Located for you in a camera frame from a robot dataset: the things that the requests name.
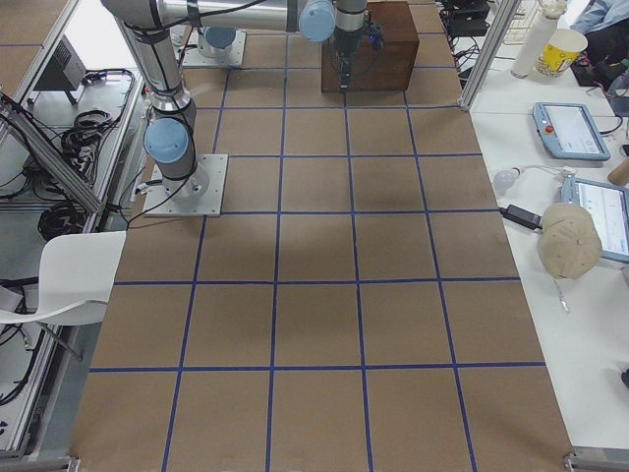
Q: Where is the white light bulb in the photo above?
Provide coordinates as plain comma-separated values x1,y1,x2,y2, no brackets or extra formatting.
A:
492,167,521,195

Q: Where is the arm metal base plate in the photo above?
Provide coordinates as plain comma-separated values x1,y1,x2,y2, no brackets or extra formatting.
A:
183,30,247,69
143,153,228,217

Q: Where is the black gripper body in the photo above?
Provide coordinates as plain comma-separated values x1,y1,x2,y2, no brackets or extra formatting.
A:
333,27,369,72

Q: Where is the white cardboard tube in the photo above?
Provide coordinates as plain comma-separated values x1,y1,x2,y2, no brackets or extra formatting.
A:
510,13,559,79

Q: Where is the dark brown wooden cabinet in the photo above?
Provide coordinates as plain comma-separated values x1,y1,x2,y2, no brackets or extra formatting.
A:
320,1,420,93

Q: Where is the grey electronics box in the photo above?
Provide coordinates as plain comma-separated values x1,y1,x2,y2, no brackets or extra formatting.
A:
33,35,87,105

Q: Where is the black cable bundle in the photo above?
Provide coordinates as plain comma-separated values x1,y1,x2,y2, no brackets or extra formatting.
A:
59,109,117,163

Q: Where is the white plastic chair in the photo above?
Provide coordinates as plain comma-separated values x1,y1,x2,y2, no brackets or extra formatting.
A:
1,231,127,326

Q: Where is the aluminium frame post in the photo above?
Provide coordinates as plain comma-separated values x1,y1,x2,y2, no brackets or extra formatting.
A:
459,0,520,111

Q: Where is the blue teach pendant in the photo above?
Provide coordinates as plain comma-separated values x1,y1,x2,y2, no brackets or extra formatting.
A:
532,102,611,161
559,176,628,264

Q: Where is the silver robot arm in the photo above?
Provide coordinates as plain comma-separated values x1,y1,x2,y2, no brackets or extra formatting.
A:
102,1,370,127
198,27,237,58

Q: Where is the black power adapter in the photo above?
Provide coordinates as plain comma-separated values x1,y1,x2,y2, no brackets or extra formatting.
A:
499,205,542,230

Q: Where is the upper blue teach pendant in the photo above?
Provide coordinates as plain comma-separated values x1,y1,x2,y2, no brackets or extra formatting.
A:
532,102,611,161

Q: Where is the yellow popcorn paper cup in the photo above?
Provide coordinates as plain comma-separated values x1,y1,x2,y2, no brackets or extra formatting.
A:
535,29,588,78

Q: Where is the beige baseball cap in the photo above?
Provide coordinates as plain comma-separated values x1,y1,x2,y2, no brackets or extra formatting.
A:
538,203,602,279

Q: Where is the lower blue teach pendant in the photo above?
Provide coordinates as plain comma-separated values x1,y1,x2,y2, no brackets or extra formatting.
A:
559,176,628,264

